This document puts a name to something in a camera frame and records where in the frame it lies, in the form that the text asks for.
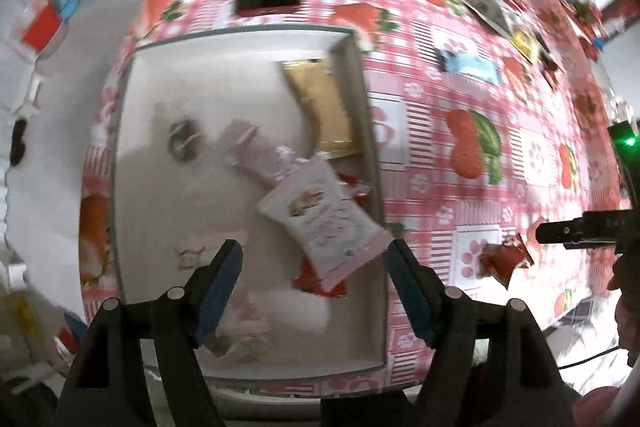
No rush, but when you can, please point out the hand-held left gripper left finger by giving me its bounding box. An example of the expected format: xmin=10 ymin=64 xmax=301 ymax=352
xmin=51 ymin=238 xmax=245 ymax=427

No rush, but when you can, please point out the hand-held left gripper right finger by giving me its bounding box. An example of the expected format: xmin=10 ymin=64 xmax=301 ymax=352
xmin=386 ymin=238 xmax=577 ymax=427

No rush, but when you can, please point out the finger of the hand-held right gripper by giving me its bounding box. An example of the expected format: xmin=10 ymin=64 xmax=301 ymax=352
xmin=534 ymin=211 xmax=640 ymax=254

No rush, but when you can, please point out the red snack packet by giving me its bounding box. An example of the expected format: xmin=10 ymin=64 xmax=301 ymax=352
xmin=476 ymin=231 xmax=537 ymax=289
xmin=336 ymin=172 xmax=372 ymax=204
xmin=291 ymin=257 xmax=349 ymax=299

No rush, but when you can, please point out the white cardboard box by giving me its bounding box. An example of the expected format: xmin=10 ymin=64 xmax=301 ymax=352
xmin=111 ymin=26 xmax=390 ymax=382

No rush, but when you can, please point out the white pink-edged snack packet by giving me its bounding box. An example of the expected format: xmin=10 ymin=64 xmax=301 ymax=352
xmin=255 ymin=153 xmax=397 ymax=294

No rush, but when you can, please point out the person's right hand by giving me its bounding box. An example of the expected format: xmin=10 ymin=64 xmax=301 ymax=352
xmin=606 ymin=252 xmax=640 ymax=369

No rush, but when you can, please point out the pale pink snack packet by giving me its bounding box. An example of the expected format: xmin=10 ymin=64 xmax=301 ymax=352
xmin=209 ymin=291 xmax=275 ymax=364

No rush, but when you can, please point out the clear pink snack packet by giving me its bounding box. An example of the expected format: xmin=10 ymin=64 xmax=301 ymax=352
xmin=224 ymin=118 xmax=302 ymax=188

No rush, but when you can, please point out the pink strawberry print tablecloth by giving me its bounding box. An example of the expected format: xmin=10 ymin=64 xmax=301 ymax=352
xmin=79 ymin=0 xmax=632 ymax=400

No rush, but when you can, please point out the yellow snack packet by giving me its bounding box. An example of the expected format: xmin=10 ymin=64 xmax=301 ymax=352
xmin=511 ymin=30 xmax=542 ymax=64

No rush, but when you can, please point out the brown round snack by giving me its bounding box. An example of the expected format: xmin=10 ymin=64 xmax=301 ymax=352
xmin=166 ymin=118 xmax=204 ymax=164

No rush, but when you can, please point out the pink rounded object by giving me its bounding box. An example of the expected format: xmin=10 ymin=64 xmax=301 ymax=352
xmin=571 ymin=385 xmax=627 ymax=427

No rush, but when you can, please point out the light blue snack packet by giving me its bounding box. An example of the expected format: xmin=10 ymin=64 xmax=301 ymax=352
xmin=439 ymin=48 xmax=502 ymax=84

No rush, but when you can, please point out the grey snack packet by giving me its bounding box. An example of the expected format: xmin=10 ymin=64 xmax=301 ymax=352
xmin=464 ymin=0 xmax=517 ymax=38

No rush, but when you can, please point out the gold snack packet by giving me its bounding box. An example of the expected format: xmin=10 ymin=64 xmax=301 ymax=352
xmin=279 ymin=57 xmax=364 ymax=158

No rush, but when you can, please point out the black object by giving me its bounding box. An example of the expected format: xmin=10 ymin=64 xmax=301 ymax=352
xmin=9 ymin=118 xmax=29 ymax=168

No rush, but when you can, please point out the red and blue object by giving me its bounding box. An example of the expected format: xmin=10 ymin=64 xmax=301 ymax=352
xmin=21 ymin=0 xmax=80 ymax=54

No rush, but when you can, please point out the black cable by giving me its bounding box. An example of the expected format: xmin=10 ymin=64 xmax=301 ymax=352
xmin=555 ymin=346 xmax=627 ymax=371

